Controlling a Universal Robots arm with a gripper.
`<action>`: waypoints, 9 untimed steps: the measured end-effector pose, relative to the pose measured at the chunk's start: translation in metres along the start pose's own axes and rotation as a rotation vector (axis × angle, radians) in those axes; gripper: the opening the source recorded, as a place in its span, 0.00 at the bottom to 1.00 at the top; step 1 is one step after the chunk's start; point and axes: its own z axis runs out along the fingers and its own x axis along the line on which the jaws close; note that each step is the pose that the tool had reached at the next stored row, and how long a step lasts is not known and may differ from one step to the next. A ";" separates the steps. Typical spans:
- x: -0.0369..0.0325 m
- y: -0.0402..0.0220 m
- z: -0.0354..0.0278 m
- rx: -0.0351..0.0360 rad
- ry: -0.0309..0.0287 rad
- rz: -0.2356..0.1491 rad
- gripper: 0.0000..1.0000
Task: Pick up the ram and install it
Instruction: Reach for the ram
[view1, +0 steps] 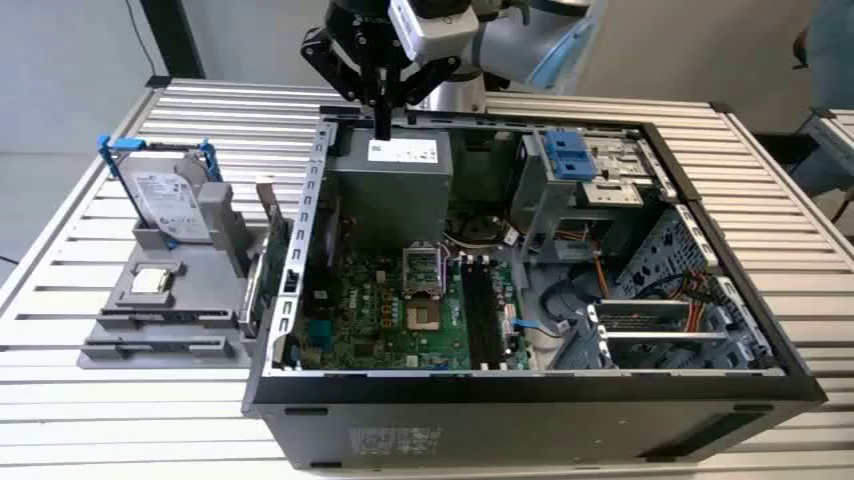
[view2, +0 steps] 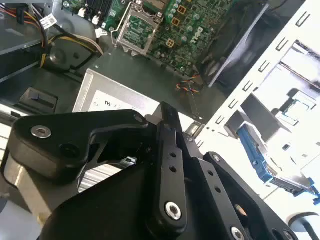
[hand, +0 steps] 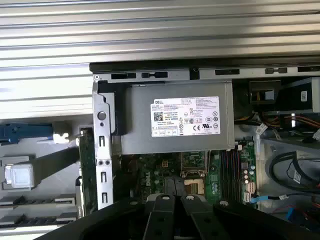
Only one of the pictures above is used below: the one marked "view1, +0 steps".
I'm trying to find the CPU socket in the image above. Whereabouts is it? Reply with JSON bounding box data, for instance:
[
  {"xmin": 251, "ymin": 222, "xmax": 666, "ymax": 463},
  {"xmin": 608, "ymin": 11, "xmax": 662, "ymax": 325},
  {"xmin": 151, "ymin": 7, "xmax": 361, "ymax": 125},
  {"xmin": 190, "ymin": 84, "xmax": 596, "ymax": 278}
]
[{"xmin": 406, "ymin": 297, "xmax": 446, "ymax": 334}]

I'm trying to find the black upright post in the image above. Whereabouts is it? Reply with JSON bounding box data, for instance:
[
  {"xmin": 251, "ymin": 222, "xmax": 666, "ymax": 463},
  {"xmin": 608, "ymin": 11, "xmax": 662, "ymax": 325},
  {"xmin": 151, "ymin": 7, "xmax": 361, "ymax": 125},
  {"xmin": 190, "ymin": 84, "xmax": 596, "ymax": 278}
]
[{"xmin": 159, "ymin": 0, "xmax": 209, "ymax": 80}]

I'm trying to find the metal slat side table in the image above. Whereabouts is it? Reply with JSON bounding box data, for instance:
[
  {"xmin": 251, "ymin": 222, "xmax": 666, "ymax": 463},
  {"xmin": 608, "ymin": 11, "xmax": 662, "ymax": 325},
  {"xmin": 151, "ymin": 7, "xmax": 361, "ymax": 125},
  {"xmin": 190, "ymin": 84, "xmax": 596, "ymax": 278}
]
[{"xmin": 790, "ymin": 107, "xmax": 854, "ymax": 201}]

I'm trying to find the green motherboard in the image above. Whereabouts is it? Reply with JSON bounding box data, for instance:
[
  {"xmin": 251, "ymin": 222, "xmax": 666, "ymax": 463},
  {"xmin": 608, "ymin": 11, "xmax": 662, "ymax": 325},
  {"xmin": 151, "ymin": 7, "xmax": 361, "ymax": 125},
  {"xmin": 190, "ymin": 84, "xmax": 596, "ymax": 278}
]
[{"xmin": 299, "ymin": 252, "xmax": 535, "ymax": 372}]

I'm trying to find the grey parts rack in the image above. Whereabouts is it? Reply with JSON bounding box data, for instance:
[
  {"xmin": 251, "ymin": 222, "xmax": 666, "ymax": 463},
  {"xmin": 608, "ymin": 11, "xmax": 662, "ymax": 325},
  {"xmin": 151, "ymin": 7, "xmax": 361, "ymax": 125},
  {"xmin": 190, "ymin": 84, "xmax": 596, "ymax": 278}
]
[{"xmin": 78, "ymin": 180, "xmax": 269, "ymax": 370}]

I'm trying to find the black RAM slot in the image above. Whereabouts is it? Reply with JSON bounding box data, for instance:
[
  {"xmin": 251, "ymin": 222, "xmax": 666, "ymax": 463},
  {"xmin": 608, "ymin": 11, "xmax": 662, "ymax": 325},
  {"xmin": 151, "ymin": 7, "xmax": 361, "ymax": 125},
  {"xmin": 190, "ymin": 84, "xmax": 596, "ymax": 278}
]
[
  {"xmin": 470, "ymin": 257, "xmax": 489, "ymax": 369},
  {"xmin": 478, "ymin": 257, "xmax": 497, "ymax": 369},
  {"xmin": 462, "ymin": 257, "xmax": 481, "ymax": 369},
  {"xmin": 486, "ymin": 257, "xmax": 505, "ymax": 369}
]

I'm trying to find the brown grey wire bundle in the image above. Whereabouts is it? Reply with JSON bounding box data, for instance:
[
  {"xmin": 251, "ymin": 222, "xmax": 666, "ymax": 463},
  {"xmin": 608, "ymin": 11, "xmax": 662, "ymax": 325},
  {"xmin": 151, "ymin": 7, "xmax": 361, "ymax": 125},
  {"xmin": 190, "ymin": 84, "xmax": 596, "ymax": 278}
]
[{"xmin": 443, "ymin": 214, "xmax": 519, "ymax": 250}]

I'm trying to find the thin orange wire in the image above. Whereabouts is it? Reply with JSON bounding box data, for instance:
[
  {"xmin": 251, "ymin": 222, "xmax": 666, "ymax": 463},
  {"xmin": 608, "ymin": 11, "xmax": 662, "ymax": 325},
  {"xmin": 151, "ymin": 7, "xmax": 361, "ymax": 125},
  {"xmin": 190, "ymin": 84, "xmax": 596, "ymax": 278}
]
[{"xmin": 591, "ymin": 252, "xmax": 610, "ymax": 304}]

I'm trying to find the blue data cable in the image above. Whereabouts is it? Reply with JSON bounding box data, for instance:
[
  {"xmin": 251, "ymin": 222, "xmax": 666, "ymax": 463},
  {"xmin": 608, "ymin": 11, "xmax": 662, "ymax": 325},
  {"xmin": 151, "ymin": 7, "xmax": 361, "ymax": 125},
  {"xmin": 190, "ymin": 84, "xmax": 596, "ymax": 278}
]
[{"xmin": 510, "ymin": 317, "xmax": 582, "ymax": 336}]

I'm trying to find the blue plastic drive latch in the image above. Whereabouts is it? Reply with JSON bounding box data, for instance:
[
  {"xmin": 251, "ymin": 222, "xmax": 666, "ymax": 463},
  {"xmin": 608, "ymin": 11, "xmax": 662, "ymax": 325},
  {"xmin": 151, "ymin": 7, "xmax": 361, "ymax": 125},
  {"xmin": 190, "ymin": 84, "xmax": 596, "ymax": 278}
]
[{"xmin": 543, "ymin": 130, "xmax": 596, "ymax": 182}]

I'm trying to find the grey power supply unit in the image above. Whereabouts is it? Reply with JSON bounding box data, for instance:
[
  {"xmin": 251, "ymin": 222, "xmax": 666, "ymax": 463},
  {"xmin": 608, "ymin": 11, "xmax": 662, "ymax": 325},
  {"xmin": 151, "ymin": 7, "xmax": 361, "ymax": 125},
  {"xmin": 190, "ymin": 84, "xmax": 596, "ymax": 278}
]
[{"xmin": 326, "ymin": 127, "xmax": 455, "ymax": 251}]

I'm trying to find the silver CPU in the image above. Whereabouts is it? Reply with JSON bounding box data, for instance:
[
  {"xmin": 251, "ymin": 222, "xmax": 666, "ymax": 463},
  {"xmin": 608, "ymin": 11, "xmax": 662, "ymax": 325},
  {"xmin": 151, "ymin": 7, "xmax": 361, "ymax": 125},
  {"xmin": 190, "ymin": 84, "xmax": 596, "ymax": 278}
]
[{"xmin": 130, "ymin": 267, "xmax": 175, "ymax": 294}]

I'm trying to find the red orange wire bundle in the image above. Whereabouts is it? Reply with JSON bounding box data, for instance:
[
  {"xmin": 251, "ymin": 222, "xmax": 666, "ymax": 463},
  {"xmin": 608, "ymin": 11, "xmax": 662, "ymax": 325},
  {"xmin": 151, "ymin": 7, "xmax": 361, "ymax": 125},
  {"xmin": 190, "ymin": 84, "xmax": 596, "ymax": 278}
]
[{"xmin": 684, "ymin": 269, "xmax": 713, "ymax": 334}]

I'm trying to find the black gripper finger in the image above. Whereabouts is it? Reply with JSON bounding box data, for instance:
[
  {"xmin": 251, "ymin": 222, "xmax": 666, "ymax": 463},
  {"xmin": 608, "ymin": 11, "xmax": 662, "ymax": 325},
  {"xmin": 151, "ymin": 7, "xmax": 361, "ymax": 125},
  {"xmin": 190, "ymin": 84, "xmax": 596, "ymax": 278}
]
[
  {"xmin": 299, "ymin": 28, "xmax": 386, "ymax": 141},
  {"xmin": 383, "ymin": 56, "xmax": 463, "ymax": 141}
]

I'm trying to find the metal socket cover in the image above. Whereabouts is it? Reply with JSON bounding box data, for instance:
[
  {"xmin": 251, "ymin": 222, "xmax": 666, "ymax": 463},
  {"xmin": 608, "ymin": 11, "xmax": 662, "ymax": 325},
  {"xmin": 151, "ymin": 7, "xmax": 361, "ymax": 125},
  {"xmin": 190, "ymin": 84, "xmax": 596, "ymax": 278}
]
[{"xmin": 402, "ymin": 242, "xmax": 447, "ymax": 297}]

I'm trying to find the person in teal shirt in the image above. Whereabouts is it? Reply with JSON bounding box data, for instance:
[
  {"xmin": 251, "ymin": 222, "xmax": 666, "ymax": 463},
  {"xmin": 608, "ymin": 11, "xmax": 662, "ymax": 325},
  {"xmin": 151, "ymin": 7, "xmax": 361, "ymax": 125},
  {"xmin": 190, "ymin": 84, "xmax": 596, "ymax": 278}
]
[{"xmin": 792, "ymin": 0, "xmax": 854, "ymax": 110}]

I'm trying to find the grey metal disk bay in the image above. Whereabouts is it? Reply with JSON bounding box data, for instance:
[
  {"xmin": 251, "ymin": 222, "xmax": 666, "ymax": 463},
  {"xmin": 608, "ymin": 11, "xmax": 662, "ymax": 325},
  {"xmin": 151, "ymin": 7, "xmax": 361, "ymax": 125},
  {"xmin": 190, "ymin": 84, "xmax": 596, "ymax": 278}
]
[{"xmin": 553, "ymin": 299, "xmax": 762, "ymax": 371}]

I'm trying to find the hard disk in blue carrier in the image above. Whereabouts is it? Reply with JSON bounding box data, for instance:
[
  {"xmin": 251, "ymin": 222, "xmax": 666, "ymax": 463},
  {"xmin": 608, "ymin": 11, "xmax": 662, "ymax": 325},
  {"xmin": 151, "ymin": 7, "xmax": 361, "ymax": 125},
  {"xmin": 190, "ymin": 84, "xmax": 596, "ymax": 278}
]
[{"xmin": 96, "ymin": 133, "xmax": 222, "ymax": 249}]

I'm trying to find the black open PC case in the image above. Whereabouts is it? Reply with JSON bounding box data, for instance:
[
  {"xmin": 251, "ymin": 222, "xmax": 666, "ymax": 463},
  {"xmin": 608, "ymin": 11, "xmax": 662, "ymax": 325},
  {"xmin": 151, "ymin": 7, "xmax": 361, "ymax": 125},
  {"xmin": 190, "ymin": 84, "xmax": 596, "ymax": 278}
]
[{"xmin": 239, "ymin": 103, "xmax": 829, "ymax": 471}]

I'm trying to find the green graphics card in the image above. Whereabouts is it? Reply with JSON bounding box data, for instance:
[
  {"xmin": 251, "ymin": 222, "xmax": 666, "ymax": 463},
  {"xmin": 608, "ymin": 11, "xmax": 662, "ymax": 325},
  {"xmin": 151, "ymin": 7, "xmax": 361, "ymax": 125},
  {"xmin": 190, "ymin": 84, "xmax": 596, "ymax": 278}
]
[{"xmin": 243, "ymin": 182, "xmax": 295, "ymax": 336}]

